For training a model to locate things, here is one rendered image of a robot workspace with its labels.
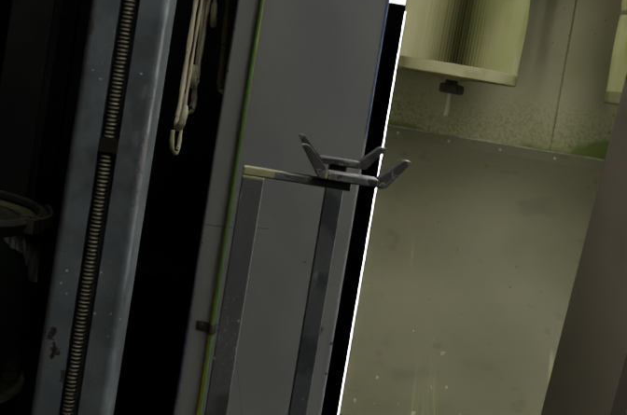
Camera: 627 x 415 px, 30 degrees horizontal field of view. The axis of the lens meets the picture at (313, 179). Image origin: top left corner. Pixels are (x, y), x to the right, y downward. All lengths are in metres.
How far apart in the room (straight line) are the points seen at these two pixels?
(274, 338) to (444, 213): 1.82
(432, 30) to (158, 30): 2.10
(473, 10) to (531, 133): 0.54
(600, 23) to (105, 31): 2.59
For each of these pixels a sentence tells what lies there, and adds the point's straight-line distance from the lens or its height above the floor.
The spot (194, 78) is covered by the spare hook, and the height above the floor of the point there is 1.15.
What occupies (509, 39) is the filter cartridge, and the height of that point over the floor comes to 1.37.
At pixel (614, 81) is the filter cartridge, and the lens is 3.16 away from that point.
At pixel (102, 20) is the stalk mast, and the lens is 0.92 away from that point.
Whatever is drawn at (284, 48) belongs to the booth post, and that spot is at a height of 1.20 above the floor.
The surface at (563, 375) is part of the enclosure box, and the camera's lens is 2.28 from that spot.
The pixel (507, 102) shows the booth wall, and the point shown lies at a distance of 3.34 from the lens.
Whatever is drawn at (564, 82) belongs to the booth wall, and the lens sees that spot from 3.38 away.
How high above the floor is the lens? 1.15
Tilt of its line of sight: 4 degrees down
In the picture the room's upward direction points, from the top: 9 degrees clockwise
